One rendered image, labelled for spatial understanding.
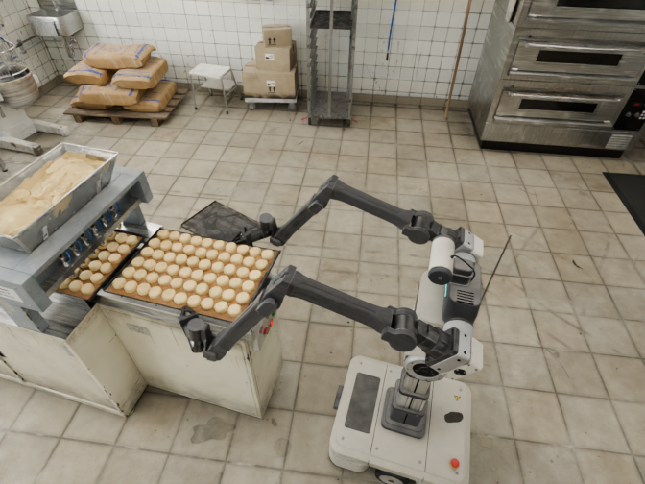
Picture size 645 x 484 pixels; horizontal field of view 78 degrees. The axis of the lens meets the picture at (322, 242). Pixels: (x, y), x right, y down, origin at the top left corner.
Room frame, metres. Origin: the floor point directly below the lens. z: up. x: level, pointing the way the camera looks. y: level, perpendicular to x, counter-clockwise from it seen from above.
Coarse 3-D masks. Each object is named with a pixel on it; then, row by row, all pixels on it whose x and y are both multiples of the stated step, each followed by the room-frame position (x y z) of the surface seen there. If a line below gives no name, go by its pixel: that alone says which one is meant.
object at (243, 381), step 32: (128, 320) 1.01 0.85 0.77; (160, 320) 0.97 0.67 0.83; (160, 352) 0.99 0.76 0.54; (192, 352) 0.94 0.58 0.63; (256, 352) 0.94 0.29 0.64; (160, 384) 1.02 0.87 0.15; (192, 384) 0.96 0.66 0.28; (224, 384) 0.91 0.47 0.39; (256, 384) 0.89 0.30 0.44; (256, 416) 0.88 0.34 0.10
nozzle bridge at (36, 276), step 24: (120, 168) 1.57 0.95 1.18; (120, 192) 1.39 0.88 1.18; (144, 192) 1.51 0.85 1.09; (72, 216) 1.22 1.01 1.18; (96, 216) 1.23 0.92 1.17; (120, 216) 1.38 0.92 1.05; (48, 240) 1.08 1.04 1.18; (72, 240) 1.09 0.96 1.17; (96, 240) 1.22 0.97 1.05; (0, 264) 0.96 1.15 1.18; (24, 264) 0.96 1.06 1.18; (48, 264) 0.97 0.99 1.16; (72, 264) 1.08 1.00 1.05; (0, 288) 0.89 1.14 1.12; (24, 288) 0.86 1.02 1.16; (48, 288) 0.96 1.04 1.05; (24, 312) 0.89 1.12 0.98
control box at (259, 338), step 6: (264, 318) 0.99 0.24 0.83; (270, 318) 1.04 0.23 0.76; (258, 324) 0.95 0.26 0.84; (264, 324) 0.98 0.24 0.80; (270, 324) 1.03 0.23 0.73; (258, 330) 0.93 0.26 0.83; (258, 336) 0.92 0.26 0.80; (264, 336) 0.96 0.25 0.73; (252, 342) 0.91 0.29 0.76; (258, 342) 0.91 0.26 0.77; (258, 348) 0.91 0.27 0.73
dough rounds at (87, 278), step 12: (108, 240) 1.37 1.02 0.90; (120, 240) 1.36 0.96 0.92; (132, 240) 1.35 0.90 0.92; (96, 252) 1.27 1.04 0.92; (108, 252) 1.28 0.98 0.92; (120, 252) 1.28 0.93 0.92; (96, 264) 1.20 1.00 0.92; (108, 264) 1.20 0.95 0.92; (84, 276) 1.13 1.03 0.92; (96, 276) 1.13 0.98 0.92; (60, 288) 1.07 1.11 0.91; (72, 288) 1.06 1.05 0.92; (84, 288) 1.06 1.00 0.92; (96, 288) 1.08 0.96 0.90
